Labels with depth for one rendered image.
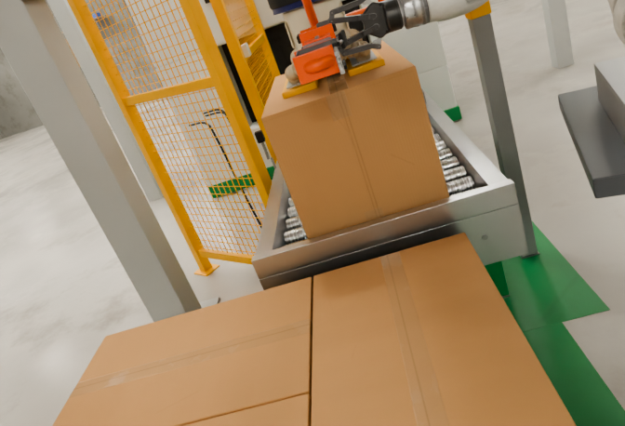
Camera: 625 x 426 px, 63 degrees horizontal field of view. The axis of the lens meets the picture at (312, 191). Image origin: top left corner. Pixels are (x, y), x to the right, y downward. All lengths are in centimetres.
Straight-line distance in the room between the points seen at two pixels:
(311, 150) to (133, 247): 115
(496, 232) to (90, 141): 149
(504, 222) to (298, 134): 57
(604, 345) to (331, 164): 97
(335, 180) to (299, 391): 56
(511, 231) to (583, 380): 49
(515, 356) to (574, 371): 74
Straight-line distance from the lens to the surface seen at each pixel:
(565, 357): 174
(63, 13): 442
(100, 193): 219
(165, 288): 232
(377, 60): 141
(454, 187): 156
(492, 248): 142
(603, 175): 101
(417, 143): 134
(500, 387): 92
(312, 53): 92
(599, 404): 162
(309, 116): 129
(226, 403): 109
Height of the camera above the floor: 121
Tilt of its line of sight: 21 degrees down
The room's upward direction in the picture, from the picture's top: 20 degrees counter-clockwise
